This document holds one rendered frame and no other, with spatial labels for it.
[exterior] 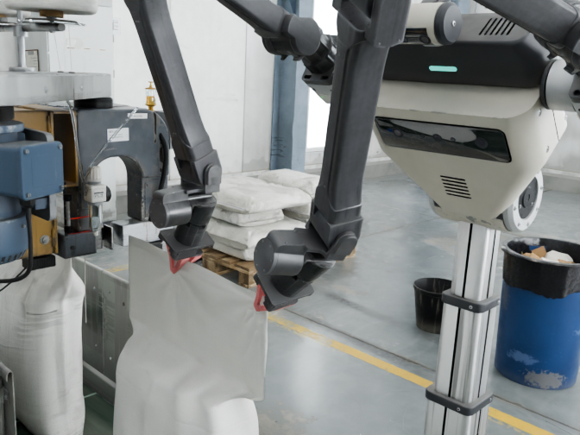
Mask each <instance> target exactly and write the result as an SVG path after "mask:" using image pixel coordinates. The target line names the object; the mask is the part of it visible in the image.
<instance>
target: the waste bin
mask: <svg viewBox="0 0 580 435"><path fill-rule="evenodd" d="M542 246H544V247H545V251H546V253H548V252H550V251H552V250H554V251H557V252H559V253H563V254H567V255H569V256H570V257H571V258H572V260H573V262H575V263H562V262H549V261H544V260H540V259H535V258H532V257H529V256H525V255H522V254H521V252H523V254H525V253H529V254H531V253H532V251H531V250H534V249H537V248H540V247H542ZM501 250H502V251H503V252H504V254H503V265H502V288H501V304H500V312H499V322H498V331H497V339H496V348H495V367H496V369H497V370H498V371H499V372H500V373H501V374H502V375H503V376H505V377H506V378H508V379H509V380H511V381H514V382H517V383H519V384H521V385H524V386H527V387H530V388H538V389H544V390H561V389H566V388H570V387H572V386H573V385H574V384H575V383H576V381H577V374H578V370H579V366H580V243H574V242H571V241H566V240H561V239H556V238H549V237H537V236H522V237H514V238H509V239H507V240H505V241H504V242H502V243H501Z"/></svg>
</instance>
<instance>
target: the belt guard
mask: <svg viewBox="0 0 580 435"><path fill-rule="evenodd" d="M109 97H111V74H109V73H98V72H76V73H69V72H13V71H0V106H10V105H25V104H42V103H52V102H60V101H69V100H78V99H87V98H109Z"/></svg>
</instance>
